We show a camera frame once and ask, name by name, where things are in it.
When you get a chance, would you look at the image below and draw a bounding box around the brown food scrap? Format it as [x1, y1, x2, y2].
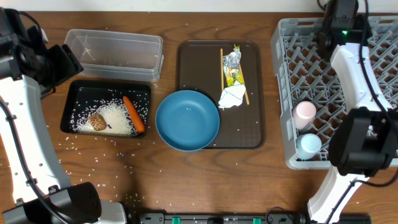
[88, 114, 107, 131]

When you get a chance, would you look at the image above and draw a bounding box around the orange carrot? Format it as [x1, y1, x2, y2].
[123, 96, 145, 133]

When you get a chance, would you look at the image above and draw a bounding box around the dark blue plate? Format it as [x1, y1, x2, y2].
[155, 90, 220, 151]

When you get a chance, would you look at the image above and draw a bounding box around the green foil snack wrapper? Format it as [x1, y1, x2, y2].
[222, 46, 244, 86]

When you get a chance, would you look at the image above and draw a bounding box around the white tissue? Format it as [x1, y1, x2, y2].
[218, 81, 246, 109]

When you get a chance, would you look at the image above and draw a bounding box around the pink cup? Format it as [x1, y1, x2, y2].
[292, 101, 317, 129]

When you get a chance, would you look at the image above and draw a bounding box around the light blue cup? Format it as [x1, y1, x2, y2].
[296, 133, 322, 160]

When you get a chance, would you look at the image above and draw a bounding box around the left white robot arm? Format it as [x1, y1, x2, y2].
[1, 8, 127, 223]

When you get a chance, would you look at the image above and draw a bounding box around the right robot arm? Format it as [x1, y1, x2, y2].
[306, 0, 397, 223]

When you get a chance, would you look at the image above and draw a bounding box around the black waste tray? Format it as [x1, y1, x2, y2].
[60, 80, 151, 138]

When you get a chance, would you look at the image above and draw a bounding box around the grey dishwasher rack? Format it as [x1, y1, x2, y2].
[271, 16, 397, 170]

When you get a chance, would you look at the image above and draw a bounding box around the clear plastic bin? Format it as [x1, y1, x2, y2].
[65, 29, 164, 82]

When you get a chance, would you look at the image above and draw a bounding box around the pile of white rice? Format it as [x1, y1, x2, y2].
[62, 87, 150, 138]

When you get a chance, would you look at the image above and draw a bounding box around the dark brown serving tray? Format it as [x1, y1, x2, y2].
[176, 40, 266, 149]

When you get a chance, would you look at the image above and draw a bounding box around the wooden chopstick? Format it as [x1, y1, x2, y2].
[234, 44, 250, 105]
[220, 48, 224, 93]

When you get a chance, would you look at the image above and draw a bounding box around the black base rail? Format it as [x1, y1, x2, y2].
[136, 208, 373, 224]

